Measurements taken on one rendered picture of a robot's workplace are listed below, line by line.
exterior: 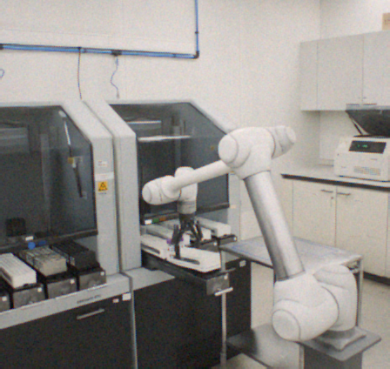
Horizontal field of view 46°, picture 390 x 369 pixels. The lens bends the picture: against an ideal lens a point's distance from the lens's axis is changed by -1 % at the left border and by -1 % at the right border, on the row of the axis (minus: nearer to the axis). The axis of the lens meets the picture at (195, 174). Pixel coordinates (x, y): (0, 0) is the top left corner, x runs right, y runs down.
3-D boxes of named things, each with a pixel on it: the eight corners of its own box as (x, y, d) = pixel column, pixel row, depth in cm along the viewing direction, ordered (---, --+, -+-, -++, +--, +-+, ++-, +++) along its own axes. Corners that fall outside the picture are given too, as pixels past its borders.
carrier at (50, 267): (65, 269, 217) (64, 257, 216) (67, 271, 216) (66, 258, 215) (41, 275, 210) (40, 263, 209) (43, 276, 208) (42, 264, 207)
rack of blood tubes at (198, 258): (166, 262, 230) (165, 250, 229) (183, 258, 236) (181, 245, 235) (205, 271, 206) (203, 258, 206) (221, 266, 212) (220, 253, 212)
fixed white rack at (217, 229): (186, 229, 291) (186, 219, 290) (199, 226, 297) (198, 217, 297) (218, 238, 268) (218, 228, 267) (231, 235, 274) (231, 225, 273)
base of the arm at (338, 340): (373, 332, 174) (374, 318, 173) (339, 352, 160) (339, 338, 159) (333, 317, 188) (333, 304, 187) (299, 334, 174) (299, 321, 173)
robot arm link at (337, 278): (364, 320, 171) (366, 265, 168) (339, 338, 159) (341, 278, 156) (326, 308, 183) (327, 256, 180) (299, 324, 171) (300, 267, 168)
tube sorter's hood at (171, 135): (97, 210, 279) (91, 103, 269) (178, 196, 316) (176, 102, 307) (143, 225, 239) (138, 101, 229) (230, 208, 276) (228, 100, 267)
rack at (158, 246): (132, 248, 255) (132, 237, 254) (148, 244, 261) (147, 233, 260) (164, 261, 232) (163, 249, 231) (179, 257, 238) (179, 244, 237)
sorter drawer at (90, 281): (30, 256, 266) (28, 241, 264) (52, 251, 274) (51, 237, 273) (84, 294, 209) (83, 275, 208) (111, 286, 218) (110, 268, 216)
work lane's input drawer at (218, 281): (127, 258, 257) (126, 243, 256) (148, 253, 266) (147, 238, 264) (212, 298, 201) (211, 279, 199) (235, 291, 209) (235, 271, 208)
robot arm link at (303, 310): (346, 325, 156) (311, 350, 141) (309, 330, 168) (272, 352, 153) (272, 118, 169) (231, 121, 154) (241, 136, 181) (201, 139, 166)
